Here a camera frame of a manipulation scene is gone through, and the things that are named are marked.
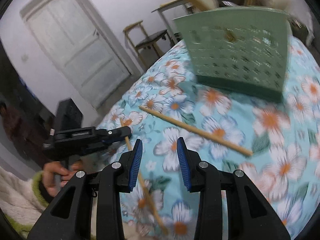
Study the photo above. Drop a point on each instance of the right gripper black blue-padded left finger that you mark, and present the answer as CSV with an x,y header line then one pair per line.
x,y
69,215

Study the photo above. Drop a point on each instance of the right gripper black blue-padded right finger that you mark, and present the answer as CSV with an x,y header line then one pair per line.
x,y
249,214

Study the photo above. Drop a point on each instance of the wooden chopstick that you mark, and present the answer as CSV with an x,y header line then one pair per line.
x,y
202,133
145,205

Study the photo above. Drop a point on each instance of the white fluffy sleeve forearm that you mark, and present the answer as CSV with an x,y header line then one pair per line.
x,y
21,201

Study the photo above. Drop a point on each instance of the person's left hand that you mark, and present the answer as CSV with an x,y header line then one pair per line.
x,y
55,176

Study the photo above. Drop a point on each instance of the floral blue tablecloth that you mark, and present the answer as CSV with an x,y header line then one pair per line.
x,y
275,144

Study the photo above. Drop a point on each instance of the wooden chopstick on cloth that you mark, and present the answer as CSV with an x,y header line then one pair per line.
x,y
202,133

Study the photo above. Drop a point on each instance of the white panelled door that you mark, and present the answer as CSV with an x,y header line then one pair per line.
x,y
71,37

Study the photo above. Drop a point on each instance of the wooden chair black seat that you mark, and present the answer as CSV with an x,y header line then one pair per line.
x,y
150,41

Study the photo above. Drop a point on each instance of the green plastic utensil basket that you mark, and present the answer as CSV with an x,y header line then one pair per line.
x,y
239,49

